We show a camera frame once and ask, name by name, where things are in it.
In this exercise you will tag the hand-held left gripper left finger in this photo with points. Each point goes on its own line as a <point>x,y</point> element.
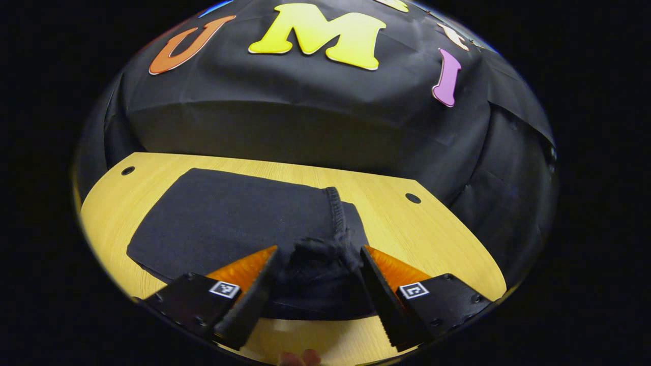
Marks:
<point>249,305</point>

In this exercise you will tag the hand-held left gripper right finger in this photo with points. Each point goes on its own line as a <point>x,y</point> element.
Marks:
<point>381,300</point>

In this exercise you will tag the dark jeans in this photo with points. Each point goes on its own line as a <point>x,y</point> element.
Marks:
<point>229,218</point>

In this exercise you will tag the black backdrop cloth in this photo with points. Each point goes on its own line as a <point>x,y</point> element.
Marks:
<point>305,117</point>

